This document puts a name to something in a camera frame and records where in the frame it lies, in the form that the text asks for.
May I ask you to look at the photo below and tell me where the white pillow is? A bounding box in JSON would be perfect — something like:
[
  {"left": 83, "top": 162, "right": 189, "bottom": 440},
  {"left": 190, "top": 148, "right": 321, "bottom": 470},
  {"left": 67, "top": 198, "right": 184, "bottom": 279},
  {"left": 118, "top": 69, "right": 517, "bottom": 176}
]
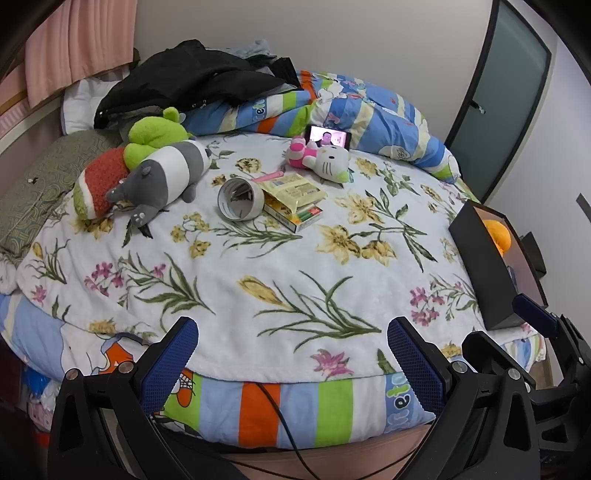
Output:
[{"left": 61, "top": 78, "right": 121, "bottom": 136}]

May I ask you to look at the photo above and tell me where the dark glass door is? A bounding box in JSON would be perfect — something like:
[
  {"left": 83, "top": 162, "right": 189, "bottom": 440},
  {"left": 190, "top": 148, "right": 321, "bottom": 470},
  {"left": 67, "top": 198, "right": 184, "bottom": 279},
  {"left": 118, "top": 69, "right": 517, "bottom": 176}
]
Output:
[{"left": 445, "top": 0, "right": 553, "bottom": 204}]

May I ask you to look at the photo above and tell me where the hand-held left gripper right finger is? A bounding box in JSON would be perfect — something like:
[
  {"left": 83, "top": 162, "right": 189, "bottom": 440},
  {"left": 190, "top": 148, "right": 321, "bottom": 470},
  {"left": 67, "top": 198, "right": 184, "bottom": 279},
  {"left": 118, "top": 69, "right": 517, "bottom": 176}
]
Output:
[{"left": 387, "top": 316, "right": 542, "bottom": 480}]

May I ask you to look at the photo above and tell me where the small black box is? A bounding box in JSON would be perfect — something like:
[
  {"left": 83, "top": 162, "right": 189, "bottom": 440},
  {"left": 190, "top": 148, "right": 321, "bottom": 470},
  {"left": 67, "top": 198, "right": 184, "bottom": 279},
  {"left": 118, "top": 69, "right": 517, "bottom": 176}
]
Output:
[{"left": 521, "top": 232, "right": 549, "bottom": 278}]

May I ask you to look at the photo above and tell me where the white cat plush toy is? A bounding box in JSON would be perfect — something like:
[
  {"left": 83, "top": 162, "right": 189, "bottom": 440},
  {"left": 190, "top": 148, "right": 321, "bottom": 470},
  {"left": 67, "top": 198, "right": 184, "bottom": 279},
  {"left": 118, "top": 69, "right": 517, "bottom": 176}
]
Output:
[{"left": 283, "top": 137, "right": 354, "bottom": 184}]

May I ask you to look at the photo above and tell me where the yellow box of pens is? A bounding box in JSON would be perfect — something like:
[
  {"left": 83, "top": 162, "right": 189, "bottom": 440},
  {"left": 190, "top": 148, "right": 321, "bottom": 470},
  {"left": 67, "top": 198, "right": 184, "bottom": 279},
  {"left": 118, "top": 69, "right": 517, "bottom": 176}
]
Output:
[{"left": 263, "top": 196, "right": 323, "bottom": 233}]

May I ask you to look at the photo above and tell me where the black storage box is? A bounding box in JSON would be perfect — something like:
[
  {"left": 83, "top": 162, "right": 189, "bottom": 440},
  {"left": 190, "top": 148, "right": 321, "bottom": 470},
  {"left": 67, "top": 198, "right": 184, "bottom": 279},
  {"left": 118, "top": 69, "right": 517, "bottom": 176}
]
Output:
[{"left": 449, "top": 200, "right": 550, "bottom": 332}]

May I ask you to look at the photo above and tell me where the black cable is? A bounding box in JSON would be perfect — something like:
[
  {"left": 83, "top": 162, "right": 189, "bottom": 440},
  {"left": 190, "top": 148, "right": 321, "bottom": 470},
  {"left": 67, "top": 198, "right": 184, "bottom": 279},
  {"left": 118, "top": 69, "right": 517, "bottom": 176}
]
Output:
[{"left": 255, "top": 380, "right": 417, "bottom": 480}]

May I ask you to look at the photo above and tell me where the black jacket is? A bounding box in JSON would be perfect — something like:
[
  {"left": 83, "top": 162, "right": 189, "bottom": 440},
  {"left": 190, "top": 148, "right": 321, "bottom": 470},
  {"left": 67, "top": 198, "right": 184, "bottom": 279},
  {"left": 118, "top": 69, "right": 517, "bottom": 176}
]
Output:
[{"left": 93, "top": 39, "right": 304, "bottom": 130}]

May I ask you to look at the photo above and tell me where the green patterned pillow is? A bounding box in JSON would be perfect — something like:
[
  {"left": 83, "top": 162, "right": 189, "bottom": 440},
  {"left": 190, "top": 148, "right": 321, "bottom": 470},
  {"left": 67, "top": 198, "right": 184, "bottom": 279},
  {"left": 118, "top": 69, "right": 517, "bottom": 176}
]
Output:
[{"left": 0, "top": 130, "right": 122, "bottom": 260}]

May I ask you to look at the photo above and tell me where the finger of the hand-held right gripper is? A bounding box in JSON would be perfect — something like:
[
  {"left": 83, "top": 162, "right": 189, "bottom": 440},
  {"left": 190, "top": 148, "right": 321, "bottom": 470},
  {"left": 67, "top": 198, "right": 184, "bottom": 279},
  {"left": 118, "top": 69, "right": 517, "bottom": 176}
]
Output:
[
  {"left": 512, "top": 294, "right": 589, "bottom": 374},
  {"left": 461, "top": 330, "right": 539, "bottom": 394}
]

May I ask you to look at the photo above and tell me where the red and green plush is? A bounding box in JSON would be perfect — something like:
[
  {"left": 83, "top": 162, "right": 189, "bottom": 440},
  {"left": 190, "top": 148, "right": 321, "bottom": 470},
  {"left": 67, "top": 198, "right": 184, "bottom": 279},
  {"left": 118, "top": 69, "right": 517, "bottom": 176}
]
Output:
[{"left": 73, "top": 146, "right": 133, "bottom": 220}]

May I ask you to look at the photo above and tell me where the striped cartoon quilt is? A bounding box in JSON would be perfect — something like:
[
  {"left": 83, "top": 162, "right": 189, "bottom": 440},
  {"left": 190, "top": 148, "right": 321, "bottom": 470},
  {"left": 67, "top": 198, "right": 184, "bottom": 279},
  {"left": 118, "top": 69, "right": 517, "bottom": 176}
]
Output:
[{"left": 184, "top": 69, "right": 463, "bottom": 182}]

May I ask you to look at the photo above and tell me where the black smartphone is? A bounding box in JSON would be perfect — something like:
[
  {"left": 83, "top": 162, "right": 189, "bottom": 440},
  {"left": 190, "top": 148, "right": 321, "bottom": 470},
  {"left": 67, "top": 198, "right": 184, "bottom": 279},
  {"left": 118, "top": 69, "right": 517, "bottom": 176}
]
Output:
[{"left": 305, "top": 124, "right": 353, "bottom": 151}]

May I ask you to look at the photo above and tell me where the yellow tissue packet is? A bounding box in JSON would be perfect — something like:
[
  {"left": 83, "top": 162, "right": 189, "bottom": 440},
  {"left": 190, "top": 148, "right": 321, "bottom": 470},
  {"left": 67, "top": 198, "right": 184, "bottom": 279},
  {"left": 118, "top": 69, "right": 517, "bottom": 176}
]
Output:
[{"left": 256, "top": 172, "right": 328, "bottom": 216}]

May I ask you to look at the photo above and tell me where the pink curtain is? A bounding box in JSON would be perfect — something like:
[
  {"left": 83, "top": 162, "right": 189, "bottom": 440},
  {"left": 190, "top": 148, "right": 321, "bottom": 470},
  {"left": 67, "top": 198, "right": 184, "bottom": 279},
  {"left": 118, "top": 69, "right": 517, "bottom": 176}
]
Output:
[{"left": 25, "top": 0, "right": 140, "bottom": 108}]

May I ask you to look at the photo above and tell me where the grey-blue cloth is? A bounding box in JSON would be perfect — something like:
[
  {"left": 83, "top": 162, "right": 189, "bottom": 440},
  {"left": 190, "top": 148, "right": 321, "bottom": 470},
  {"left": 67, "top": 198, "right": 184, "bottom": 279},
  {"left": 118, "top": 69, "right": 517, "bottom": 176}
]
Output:
[{"left": 228, "top": 39, "right": 278, "bottom": 61}]

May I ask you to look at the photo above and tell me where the green plush toy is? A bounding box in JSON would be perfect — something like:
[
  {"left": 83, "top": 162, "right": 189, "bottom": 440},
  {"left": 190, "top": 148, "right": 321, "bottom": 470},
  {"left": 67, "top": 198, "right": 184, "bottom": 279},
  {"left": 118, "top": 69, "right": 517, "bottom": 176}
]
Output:
[{"left": 123, "top": 106, "right": 195, "bottom": 171}]

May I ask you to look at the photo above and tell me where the white floral blanket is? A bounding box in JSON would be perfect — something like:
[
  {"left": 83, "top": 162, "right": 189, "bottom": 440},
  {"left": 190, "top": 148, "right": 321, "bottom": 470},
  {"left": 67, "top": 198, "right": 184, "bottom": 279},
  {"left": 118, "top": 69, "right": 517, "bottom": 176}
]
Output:
[{"left": 15, "top": 131, "right": 491, "bottom": 385}]

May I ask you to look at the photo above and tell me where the beige bed base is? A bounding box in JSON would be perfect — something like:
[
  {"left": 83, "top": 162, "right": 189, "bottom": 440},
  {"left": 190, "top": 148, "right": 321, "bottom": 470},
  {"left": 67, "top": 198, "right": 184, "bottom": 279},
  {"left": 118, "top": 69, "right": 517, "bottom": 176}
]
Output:
[{"left": 221, "top": 424, "right": 431, "bottom": 480}]

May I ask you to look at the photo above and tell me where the grey and white plush animal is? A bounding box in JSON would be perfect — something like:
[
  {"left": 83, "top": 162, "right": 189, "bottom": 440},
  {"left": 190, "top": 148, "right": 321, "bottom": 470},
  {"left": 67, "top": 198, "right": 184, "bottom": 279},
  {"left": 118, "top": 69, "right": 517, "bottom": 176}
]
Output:
[{"left": 105, "top": 139, "right": 213, "bottom": 227}]

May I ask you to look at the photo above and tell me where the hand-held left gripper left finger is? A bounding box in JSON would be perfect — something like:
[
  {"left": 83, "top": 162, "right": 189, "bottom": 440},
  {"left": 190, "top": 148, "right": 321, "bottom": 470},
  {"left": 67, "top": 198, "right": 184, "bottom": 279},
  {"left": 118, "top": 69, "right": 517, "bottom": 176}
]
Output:
[{"left": 47, "top": 316, "right": 199, "bottom": 480}]

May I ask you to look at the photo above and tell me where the white paper tube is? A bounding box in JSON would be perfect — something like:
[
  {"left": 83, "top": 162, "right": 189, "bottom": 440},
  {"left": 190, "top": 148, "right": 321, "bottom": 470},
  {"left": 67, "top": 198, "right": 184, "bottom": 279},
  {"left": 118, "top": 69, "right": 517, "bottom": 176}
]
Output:
[{"left": 217, "top": 176, "right": 266, "bottom": 221}]

